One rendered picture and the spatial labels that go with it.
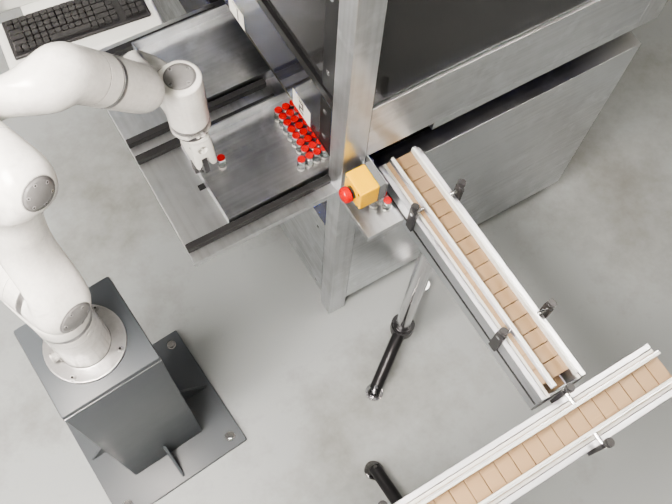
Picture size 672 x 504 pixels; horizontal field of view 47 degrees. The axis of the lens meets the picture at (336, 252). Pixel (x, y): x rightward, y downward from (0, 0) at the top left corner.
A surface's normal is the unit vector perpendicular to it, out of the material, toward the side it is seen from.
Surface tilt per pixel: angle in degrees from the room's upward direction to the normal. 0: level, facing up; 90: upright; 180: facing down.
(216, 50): 0
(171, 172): 0
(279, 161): 0
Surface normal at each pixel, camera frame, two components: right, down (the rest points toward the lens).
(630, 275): 0.04, -0.41
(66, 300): 0.77, 0.29
